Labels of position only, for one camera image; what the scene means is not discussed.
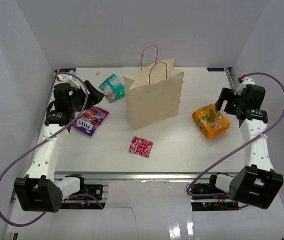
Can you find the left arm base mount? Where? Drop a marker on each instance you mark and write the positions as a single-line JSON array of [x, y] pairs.
[[88, 197]]

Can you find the red snack packet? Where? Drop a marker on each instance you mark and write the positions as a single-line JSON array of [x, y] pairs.
[[141, 147]]

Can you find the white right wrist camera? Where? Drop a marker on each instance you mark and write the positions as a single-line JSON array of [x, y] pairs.
[[244, 80]]

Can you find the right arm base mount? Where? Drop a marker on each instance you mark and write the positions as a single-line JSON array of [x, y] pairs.
[[209, 190]]

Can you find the beige paper bag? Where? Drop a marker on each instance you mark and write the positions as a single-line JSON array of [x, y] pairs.
[[153, 93]]

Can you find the left XDOF label sticker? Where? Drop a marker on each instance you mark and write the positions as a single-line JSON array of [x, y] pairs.
[[67, 70]]

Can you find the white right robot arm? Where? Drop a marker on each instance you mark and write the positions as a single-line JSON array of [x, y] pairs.
[[257, 183]]

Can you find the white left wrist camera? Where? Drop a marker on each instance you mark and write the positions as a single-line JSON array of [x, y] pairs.
[[66, 78]]

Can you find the right XDOF label sticker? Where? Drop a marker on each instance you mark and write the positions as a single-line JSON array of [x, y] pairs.
[[215, 69]]

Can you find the aluminium front frame rail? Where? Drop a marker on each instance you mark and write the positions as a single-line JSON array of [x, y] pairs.
[[132, 176]]

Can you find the purple Fox's candy bag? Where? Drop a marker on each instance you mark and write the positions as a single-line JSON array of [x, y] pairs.
[[90, 120]]

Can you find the teal snack packet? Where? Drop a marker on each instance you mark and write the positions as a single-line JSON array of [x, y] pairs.
[[112, 88]]

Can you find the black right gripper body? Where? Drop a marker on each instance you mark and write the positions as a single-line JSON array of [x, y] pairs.
[[238, 102]]

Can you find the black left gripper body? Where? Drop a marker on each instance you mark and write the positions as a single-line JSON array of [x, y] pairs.
[[78, 101]]

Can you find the orange gummy snack bag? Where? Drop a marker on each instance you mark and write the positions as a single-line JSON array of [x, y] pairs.
[[210, 121]]

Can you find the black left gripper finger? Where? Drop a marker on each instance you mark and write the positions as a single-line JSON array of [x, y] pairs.
[[89, 87], [95, 96]]

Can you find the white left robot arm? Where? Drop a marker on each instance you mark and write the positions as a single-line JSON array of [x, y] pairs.
[[37, 191]]

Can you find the xdof label sticker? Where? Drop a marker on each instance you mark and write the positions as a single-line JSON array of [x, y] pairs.
[[215, 69], [67, 70]]

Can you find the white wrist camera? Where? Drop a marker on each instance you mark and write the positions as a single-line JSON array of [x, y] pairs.
[[66, 78], [244, 80]]

